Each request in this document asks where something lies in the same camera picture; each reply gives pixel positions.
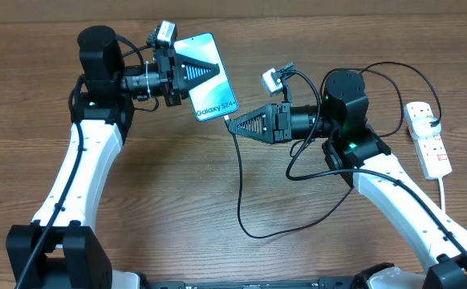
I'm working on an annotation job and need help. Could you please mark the black USB charging cable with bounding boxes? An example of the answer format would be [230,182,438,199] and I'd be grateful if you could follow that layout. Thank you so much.
[222,61,443,240]

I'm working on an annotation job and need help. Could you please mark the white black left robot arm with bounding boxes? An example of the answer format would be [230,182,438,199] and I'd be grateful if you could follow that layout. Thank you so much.
[6,21,233,288]

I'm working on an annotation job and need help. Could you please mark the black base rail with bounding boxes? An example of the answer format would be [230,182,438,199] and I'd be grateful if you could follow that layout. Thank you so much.
[140,275,354,289]

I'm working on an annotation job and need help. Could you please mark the white charger plug adapter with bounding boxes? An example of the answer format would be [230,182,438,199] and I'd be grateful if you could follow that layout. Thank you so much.
[410,117,441,140]

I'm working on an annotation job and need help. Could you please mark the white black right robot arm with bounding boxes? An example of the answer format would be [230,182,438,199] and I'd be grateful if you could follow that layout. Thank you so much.
[225,68,467,288]

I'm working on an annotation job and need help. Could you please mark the white power strip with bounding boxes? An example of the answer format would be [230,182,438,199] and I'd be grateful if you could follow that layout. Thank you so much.
[404,101,452,180]

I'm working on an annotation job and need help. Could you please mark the blue Galaxy smartphone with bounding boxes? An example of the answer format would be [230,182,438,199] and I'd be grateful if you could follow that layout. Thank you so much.
[174,32,238,121]

